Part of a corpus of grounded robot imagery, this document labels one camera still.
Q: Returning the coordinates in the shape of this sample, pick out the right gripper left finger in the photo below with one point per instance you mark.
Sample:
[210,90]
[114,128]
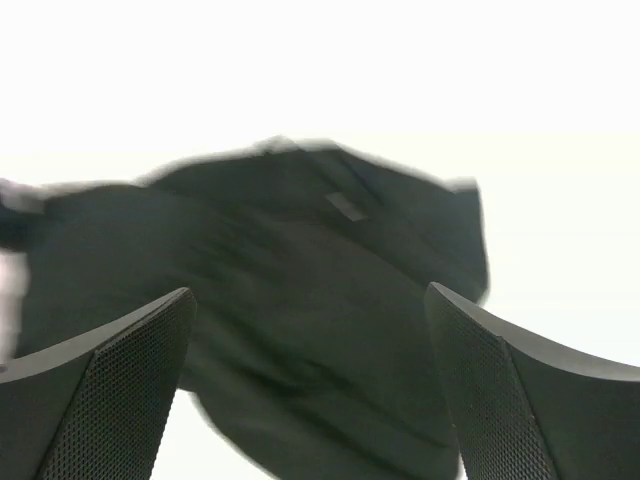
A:
[95,406]

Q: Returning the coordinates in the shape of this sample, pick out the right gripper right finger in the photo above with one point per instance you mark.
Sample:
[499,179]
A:
[526,407]

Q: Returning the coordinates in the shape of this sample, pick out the black trousers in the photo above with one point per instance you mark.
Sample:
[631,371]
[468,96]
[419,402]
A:
[310,347]

